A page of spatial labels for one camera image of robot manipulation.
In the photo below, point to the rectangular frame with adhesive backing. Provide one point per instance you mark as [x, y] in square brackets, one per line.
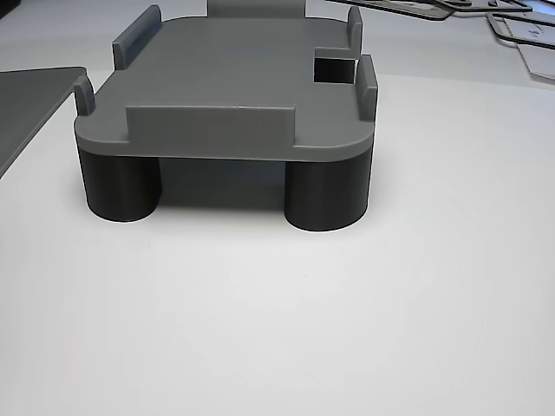
[503, 34]

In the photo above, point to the grey holder with black legs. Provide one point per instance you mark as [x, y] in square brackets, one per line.
[225, 69]

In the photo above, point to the flat dark grey plate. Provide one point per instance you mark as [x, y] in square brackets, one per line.
[26, 104]

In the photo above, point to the white backing sheet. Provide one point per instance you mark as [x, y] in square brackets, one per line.
[539, 60]

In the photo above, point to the dark rectangular frame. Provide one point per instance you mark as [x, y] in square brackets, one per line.
[427, 11]

